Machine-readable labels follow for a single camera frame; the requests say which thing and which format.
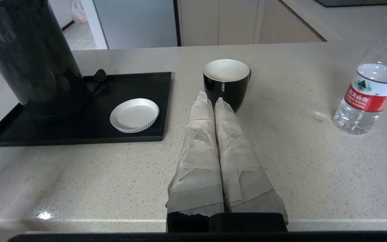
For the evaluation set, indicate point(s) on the black electric kettle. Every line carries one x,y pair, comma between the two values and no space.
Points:
29,50

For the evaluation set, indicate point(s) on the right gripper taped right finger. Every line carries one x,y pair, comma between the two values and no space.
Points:
244,174

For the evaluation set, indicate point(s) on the black induction cooktop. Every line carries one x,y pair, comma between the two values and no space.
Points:
364,2

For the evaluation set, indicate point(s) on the black cup white inside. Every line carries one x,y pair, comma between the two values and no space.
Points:
227,89

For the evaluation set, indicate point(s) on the small white saucer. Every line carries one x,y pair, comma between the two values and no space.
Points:
134,116

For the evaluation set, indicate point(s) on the white plastic bag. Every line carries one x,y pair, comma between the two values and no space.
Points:
78,11

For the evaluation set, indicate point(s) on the black round kettle base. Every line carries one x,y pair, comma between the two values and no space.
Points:
62,112

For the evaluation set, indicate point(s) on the clear water bottle red cap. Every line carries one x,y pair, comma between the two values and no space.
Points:
368,94

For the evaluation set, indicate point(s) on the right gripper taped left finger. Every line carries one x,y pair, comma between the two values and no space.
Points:
198,161

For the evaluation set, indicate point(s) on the beige base cabinet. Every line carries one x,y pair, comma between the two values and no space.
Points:
287,25
217,22

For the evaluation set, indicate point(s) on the black rectangular tray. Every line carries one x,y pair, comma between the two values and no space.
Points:
79,134

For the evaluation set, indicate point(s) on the tall grey refrigerator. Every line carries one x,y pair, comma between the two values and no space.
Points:
136,23

